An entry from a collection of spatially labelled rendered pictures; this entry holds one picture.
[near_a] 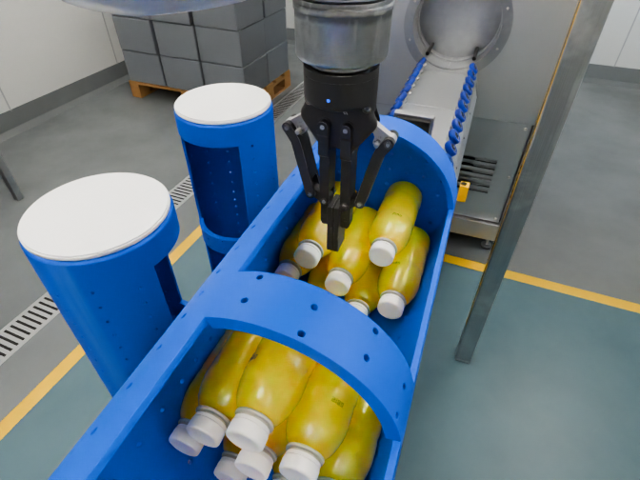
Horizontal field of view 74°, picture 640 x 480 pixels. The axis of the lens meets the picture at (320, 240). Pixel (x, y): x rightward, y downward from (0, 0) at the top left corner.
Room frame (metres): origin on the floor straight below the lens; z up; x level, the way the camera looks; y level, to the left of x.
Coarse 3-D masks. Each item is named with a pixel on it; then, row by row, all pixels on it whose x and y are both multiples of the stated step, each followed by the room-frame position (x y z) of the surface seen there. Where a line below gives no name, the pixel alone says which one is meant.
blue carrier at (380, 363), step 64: (384, 192) 0.66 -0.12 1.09; (448, 192) 0.57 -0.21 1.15; (256, 256) 0.49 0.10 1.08; (192, 320) 0.26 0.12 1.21; (256, 320) 0.24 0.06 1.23; (320, 320) 0.25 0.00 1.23; (384, 320) 0.45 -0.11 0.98; (128, 384) 0.20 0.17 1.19; (384, 384) 0.21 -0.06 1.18; (128, 448) 0.20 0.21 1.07; (384, 448) 0.21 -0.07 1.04
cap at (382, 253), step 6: (372, 246) 0.49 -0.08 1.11; (378, 246) 0.48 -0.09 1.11; (384, 246) 0.48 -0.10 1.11; (390, 246) 0.49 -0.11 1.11; (372, 252) 0.48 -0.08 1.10; (378, 252) 0.48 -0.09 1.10; (384, 252) 0.48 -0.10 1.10; (390, 252) 0.47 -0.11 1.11; (372, 258) 0.48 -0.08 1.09; (378, 258) 0.48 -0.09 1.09; (384, 258) 0.47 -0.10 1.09; (390, 258) 0.47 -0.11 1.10; (378, 264) 0.48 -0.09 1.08; (384, 264) 0.47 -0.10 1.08
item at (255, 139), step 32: (192, 128) 1.08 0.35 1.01; (224, 128) 1.07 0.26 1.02; (256, 128) 1.11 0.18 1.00; (192, 160) 1.23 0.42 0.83; (224, 160) 1.33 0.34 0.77; (256, 160) 1.10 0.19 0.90; (224, 192) 1.32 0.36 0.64; (256, 192) 1.09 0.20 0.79; (224, 224) 1.31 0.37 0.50; (224, 256) 1.28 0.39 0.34
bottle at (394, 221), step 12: (396, 192) 0.61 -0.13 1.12; (408, 192) 0.61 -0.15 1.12; (420, 192) 0.63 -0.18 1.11; (384, 204) 0.58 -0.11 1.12; (396, 204) 0.57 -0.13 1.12; (408, 204) 0.58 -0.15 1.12; (420, 204) 0.61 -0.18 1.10; (384, 216) 0.54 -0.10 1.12; (396, 216) 0.54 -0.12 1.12; (408, 216) 0.55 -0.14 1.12; (372, 228) 0.53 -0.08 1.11; (384, 228) 0.51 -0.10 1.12; (396, 228) 0.51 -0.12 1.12; (408, 228) 0.53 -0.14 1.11; (372, 240) 0.51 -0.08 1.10; (384, 240) 0.50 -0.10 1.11; (396, 240) 0.50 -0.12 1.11; (408, 240) 0.51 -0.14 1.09; (396, 252) 0.49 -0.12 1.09
